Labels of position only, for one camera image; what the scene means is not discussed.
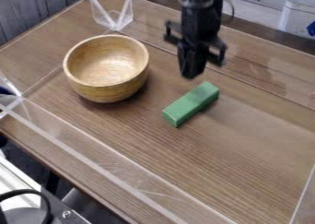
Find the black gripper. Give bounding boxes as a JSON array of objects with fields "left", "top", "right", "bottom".
[{"left": 165, "top": 0, "right": 229, "bottom": 79}]

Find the green rectangular block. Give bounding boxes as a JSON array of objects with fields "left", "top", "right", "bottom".
[{"left": 163, "top": 82, "right": 219, "bottom": 127}]

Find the brown wooden bowl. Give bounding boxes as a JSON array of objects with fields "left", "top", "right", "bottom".
[{"left": 63, "top": 34, "right": 150, "bottom": 103}]

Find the white cylindrical container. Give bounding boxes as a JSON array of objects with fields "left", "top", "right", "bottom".
[{"left": 278, "top": 0, "right": 315, "bottom": 40}]

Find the clear acrylic corner bracket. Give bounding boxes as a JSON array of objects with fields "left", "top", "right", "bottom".
[{"left": 90, "top": 0, "right": 134, "bottom": 31}]

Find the clear acrylic tray wall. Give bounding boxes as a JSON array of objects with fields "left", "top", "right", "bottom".
[{"left": 0, "top": 75, "right": 315, "bottom": 224}]

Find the grey metal bracket with screw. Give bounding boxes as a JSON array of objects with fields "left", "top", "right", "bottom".
[{"left": 40, "top": 189, "right": 91, "bottom": 224}]

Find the black cable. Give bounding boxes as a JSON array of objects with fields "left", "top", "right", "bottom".
[{"left": 0, "top": 189, "right": 55, "bottom": 224}]

